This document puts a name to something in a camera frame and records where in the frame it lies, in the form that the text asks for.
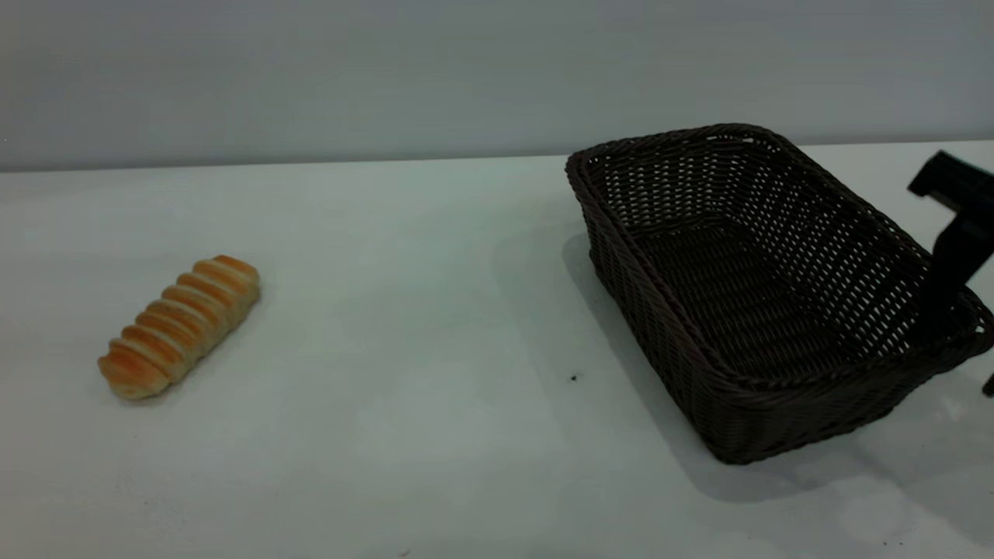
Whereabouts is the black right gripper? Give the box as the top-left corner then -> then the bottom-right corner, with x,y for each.
908,151 -> 994,399

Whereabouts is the ridged golden bread roll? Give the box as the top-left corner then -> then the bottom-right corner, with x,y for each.
97,255 -> 261,401

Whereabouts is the dark brown woven basket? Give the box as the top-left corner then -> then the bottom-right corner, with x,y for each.
565,123 -> 994,467

